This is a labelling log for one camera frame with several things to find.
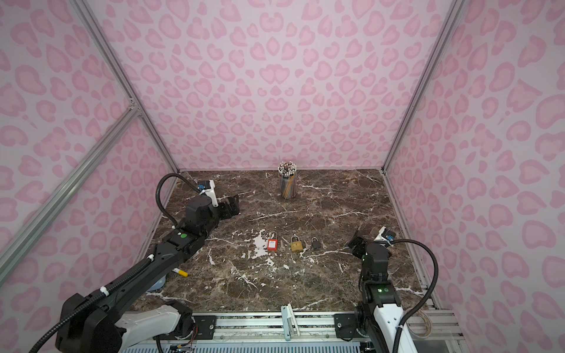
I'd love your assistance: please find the red safety padlock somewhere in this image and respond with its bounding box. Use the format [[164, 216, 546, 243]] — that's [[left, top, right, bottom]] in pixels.
[[267, 232, 279, 252]]

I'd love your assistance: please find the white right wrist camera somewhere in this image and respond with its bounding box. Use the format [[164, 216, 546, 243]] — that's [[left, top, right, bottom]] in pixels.
[[375, 227, 397, 247]]

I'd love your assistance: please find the small black padlock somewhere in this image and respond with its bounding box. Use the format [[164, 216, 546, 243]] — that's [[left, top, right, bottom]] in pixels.
[[311, 237, 323, 250]]

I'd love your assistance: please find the black left camera cable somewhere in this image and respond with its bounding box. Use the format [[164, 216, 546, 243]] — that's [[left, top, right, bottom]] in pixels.
[[28, 173, 202, 353]]

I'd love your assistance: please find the aluminium corner post left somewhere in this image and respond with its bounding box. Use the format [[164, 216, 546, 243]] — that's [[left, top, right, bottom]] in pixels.
[[69, 0, 180, 172]]

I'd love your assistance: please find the black right camera cable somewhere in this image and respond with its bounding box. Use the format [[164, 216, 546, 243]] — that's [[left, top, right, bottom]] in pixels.
[[390, 238, 440, 353]]

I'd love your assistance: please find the brass padlock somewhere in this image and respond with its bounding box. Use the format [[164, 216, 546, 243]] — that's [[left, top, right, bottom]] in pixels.
[[290, 235, 304, 253]]

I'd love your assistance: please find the aluminium clamp bracket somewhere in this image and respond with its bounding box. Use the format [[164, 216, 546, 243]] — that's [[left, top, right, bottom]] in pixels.
[[281, 303, 301, 341]]

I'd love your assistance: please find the aluminium corner post right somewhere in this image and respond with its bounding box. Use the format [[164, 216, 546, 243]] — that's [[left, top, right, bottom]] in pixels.
[[381, 0, 469, 174]]

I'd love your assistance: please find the roll of clear tape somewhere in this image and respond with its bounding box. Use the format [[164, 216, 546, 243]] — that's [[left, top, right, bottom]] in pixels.
[[407, 310, 433, 341]]

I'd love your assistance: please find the diagonal aluminium brace left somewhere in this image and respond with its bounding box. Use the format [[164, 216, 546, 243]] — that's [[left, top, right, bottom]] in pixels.
[[1, 104, 138, 283]]

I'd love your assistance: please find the black camera cable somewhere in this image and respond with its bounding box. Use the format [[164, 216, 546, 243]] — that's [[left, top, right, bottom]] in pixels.
[[390, 238, 440, 353], [28, 173, 202, 353]]

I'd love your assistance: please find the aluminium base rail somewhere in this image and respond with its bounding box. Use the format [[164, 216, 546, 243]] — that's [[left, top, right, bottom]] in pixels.
[[81, 310, 469, 353]]

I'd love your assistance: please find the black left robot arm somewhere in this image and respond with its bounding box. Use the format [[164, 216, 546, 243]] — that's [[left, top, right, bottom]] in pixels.
[[55, 195, 240, 352]]

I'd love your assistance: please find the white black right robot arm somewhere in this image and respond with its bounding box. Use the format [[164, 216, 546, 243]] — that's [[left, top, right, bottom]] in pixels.
[[347, 235, 417, 352]]

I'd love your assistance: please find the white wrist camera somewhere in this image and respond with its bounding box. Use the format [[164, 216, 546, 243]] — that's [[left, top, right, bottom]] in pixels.
[[198, 179, 219, 207], [375, 227, 397, 247]]

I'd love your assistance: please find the aluminium corner post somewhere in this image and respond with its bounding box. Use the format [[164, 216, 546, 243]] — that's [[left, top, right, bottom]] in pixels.
[[381, 0, 469, 174], [69, 0, 180, 172]]

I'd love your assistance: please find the yellow white marker pen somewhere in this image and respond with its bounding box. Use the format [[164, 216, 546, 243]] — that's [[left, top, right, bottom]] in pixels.
[[172, 268, 188, 277]]

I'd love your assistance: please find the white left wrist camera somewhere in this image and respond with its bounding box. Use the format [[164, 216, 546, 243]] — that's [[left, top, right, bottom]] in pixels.
[[198, 179, 219, 207]]

